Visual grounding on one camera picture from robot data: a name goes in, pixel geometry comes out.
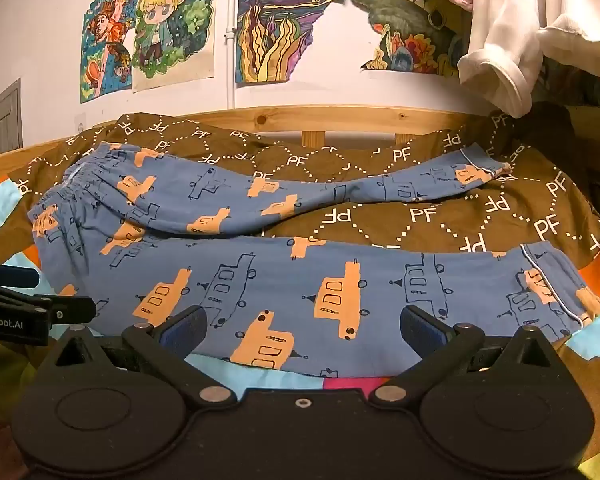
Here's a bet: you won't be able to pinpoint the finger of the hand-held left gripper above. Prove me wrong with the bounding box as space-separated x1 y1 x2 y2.
0 280 97 324
0 262 41 290

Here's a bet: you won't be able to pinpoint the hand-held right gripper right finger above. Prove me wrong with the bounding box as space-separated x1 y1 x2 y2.
369 304 565 409

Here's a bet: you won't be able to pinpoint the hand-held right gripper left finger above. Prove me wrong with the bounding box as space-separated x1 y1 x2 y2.
40 304 239 409

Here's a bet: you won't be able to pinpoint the blue pants with orange trucks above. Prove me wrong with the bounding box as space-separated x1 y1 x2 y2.
27 142 600 379

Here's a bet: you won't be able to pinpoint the brown patterned blanket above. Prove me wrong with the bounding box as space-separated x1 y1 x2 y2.
0 112 600 273

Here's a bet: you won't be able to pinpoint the grey panelled door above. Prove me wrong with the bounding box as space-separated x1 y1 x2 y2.
0 78 23 154

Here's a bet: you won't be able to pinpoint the dark hanging garment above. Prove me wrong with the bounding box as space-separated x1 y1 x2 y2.
527 52 600 113

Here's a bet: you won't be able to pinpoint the white hanging garment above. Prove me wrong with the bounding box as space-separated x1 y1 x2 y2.
457 0 600 119

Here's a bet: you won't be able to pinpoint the orange-haired figure wall poster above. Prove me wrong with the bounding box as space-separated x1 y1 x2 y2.
80 0 134 104

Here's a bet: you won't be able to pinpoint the white wall pipe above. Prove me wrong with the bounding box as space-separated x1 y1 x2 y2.
225 0 239 111

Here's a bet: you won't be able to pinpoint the blond figure wall poster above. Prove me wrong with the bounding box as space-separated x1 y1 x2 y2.
131 0 217 93

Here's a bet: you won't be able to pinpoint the landscape wall poster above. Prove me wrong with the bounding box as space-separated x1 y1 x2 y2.
346 0 474 79

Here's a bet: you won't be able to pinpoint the swirl pattern wall poster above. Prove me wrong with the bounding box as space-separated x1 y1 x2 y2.
235 0 349 86

